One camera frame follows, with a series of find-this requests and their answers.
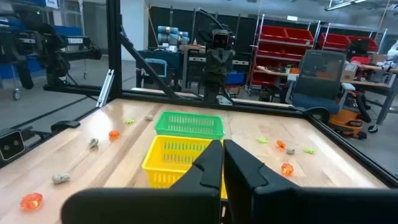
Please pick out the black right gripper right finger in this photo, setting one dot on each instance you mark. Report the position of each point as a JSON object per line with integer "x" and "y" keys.
{"x": 267, "y": 199}

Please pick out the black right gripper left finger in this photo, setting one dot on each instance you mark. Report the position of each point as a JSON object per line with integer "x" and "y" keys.
{"x": 199, "y": 199}

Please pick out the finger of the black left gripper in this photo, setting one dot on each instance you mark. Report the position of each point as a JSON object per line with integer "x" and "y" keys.
{"x": 224, "y": 72}
{"x": 215, "y": 72}

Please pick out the orange translucent plastic pumpkin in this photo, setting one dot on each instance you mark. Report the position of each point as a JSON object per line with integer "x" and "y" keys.
{"x": 287, "y": 169}
{"x": 281, "y": 143}
{"x": 31, "y": 201}

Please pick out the green plastic spider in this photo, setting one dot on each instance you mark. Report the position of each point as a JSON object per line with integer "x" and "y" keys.
{"x": 262, "y": 140}
{"x": 129, "y": 121}
{"x": 310, "y": 150}

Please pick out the translucent pink toy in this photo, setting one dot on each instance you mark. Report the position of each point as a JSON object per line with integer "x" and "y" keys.
{"x": 114, "y": 134}

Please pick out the background black robot arm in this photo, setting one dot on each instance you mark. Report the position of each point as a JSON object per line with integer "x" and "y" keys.
{"x": 53, "y": 46}

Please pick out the light blue robot arm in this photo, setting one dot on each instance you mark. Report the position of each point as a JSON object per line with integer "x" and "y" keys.
{"x": 171, "y": 35}

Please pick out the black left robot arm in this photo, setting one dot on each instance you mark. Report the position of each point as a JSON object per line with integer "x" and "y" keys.
{"x": 213, "y": 90}

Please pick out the blue storage bin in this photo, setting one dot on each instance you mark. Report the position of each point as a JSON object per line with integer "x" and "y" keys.
{"x": 235, "y": 77}

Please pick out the yellow plastic basket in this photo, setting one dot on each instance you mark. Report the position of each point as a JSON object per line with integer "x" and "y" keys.
{"x": 168, "y": 161}

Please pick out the green plastic basket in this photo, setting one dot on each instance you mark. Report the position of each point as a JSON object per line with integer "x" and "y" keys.
{"x": 189, "y": 124}

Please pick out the blue framed teach pendant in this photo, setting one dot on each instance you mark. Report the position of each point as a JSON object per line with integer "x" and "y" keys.
{"x": 155, "y": 68}

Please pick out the metal rack red bins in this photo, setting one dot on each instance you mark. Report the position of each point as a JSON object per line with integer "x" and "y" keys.
{"x": 283, "y": 37}
{"x": 334, "y": 40}

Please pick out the blue office chair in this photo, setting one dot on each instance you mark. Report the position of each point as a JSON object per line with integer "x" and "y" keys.
{"x": 317, "y": 77}

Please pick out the orange shop vacuum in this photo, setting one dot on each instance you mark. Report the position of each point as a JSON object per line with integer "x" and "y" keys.
{"x": 345, "y": 121}

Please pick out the silver aluminium bar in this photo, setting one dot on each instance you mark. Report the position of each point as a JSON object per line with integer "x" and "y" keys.
{"x": 105, "y": 88}

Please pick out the cardboard box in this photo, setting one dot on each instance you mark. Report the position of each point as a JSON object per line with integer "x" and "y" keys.
{"x": 349, "y": 73}

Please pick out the ceiling light fixture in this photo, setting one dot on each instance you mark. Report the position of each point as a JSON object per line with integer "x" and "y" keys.
{"x": 342, "y": 5}

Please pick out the wooden workbench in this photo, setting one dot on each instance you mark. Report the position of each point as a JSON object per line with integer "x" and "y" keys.
{"x": 367, "y": 83}

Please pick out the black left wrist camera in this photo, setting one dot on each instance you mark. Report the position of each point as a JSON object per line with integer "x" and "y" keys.
{"x": 221, "y": 39}

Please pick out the black metal table frame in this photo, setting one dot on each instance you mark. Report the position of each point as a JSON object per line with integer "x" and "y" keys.
{"x": 114, "y": 62}

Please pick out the black frame clamp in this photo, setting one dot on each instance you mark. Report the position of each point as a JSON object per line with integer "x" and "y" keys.
{"x": 65, "y": 125}

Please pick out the black stereo camera silver rim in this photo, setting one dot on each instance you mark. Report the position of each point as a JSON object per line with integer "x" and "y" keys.
{"x": 12, "y": 144}

